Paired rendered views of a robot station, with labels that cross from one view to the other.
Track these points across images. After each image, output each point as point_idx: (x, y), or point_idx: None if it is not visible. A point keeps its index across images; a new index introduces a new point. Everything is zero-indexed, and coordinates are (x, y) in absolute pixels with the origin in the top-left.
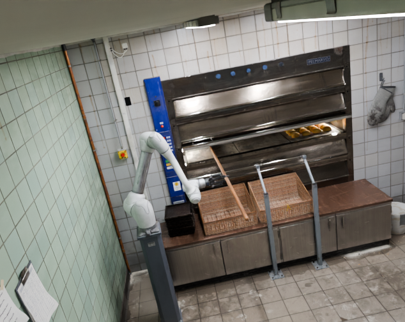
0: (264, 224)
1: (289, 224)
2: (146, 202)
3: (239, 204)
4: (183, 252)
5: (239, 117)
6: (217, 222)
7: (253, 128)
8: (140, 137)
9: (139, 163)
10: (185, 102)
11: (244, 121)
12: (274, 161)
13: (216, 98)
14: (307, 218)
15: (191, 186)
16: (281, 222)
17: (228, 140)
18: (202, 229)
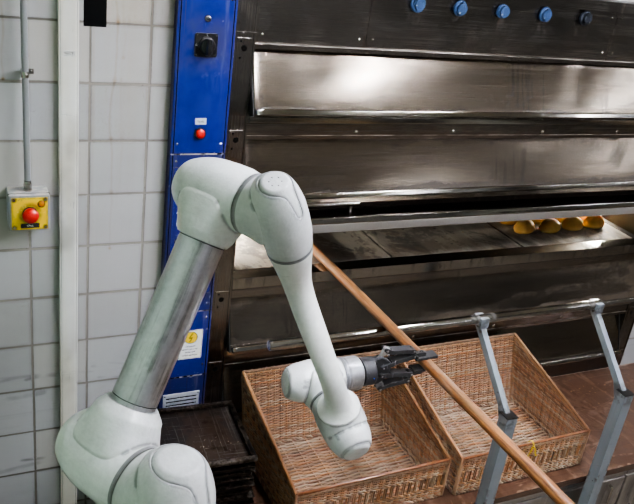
0: (462, 497)
1: (523, 498)
2: (202, 467)
3: (567, 501)
4: None
5: (430, 153)
6: (338, 490)
7: (458, 194)
8: (186, 178)
9: (170, 288)
10: (293, 66)
11: (441, 168)
12: (527, 311)
13: (391, 75)
14: (569, 481)
15: (349, 395)
16: (507, 494)
17: (401, 223)
18: (266, 503)
